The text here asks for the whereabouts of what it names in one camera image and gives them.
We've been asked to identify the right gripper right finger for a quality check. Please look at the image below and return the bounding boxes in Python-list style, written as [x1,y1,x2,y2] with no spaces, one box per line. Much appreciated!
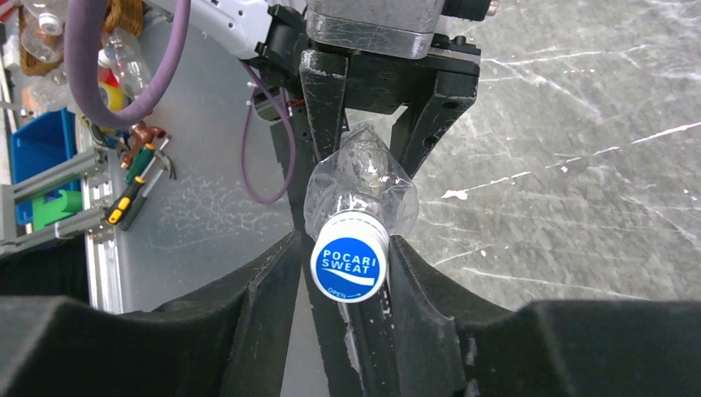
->
[389,237,700,396]

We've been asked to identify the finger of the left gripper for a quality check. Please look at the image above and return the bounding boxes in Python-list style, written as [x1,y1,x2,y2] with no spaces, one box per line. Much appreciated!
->
[299,49,349,162]
[390,71,479,178]

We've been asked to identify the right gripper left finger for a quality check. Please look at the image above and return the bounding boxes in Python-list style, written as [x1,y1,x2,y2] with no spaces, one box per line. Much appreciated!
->
[1,232,303,396]

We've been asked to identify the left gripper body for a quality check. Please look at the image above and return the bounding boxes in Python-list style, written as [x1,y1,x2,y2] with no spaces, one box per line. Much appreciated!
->
[298,32,483,116]

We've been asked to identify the clear crushed plastic bottle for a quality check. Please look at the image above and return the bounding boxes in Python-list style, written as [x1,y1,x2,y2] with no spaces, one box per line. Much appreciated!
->
[303,122,419,239]

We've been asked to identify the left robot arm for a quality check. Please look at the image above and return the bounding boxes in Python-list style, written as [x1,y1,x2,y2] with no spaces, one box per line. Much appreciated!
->
[190,1,498,175]

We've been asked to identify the yellow tape roll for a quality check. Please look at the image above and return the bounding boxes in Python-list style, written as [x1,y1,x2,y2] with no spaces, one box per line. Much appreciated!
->
[98,82,128,112]

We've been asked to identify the green block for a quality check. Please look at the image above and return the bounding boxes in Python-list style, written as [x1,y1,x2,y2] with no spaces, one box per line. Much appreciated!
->
[31,189,83,232]

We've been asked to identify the blue storage bin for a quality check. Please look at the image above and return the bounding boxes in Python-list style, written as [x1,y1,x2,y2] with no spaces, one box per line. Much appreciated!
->
[10,108,81,225]

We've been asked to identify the empty bottles in background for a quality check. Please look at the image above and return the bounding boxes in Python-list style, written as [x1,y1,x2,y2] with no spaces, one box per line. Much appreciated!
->
[18,1,151,115]

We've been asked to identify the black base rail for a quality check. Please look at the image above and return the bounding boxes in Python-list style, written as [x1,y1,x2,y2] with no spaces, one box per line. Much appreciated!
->
[282,105,399,396]

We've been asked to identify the aluminium frame rail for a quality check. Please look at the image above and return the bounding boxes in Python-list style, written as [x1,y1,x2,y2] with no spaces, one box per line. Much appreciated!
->
[1,143,124,313]

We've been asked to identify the green yellow handled pliers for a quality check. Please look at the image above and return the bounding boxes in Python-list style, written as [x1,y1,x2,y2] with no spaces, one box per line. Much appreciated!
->
[105,135,177,232]

